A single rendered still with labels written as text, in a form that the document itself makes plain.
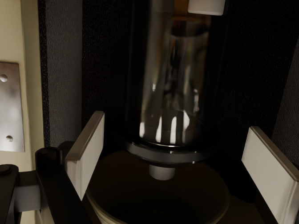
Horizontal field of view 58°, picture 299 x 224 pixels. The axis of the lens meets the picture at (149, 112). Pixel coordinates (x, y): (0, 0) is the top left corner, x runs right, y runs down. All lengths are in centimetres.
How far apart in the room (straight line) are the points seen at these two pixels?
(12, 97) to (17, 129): 3
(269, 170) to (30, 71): 19
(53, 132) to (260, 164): 18
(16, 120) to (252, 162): 17
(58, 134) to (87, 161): 12
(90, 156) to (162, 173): 13
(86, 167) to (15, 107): 9
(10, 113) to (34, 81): 3
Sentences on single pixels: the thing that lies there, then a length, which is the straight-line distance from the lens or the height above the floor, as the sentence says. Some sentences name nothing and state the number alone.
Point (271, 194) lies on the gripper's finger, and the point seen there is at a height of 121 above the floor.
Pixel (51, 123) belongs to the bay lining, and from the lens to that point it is 25.
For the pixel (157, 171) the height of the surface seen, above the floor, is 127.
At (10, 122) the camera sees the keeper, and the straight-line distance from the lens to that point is 23.
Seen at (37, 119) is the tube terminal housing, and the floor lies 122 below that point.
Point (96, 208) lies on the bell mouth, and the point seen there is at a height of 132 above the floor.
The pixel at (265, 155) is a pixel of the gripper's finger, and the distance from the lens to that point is 18.
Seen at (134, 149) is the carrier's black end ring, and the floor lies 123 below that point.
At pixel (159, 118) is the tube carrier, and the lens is 22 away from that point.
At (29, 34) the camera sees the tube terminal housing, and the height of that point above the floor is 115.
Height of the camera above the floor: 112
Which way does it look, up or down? 20 degrees up
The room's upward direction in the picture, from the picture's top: 174 degrees counter-clockwise
